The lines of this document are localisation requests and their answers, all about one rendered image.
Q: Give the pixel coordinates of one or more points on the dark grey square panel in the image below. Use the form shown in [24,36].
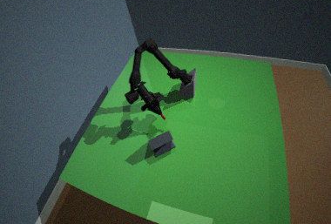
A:
[162,143]

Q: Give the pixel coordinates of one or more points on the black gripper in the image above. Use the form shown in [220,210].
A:
[151,103]

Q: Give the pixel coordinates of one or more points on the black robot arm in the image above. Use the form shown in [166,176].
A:
[173,71]

